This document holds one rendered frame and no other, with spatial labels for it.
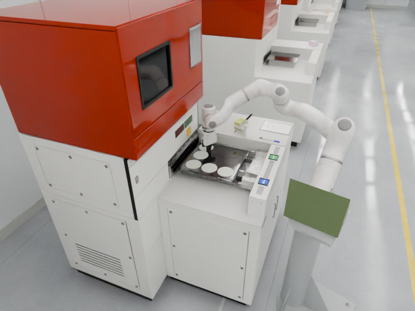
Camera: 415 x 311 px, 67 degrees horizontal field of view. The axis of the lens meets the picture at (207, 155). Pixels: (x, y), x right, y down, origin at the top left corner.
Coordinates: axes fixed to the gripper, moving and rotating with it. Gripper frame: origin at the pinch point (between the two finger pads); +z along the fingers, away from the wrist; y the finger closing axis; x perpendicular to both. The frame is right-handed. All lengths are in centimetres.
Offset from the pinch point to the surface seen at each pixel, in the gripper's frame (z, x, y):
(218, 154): 2.0, -6.6, 3.5
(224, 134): -4.2, 3.4, 15.9
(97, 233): 33, 5, -81
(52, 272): 92, 47, -113
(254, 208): 4, -57, -11
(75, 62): -74, -8, -73
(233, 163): 2.1, -20.5, 4.7
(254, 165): 4.1, -27.8, 15.7
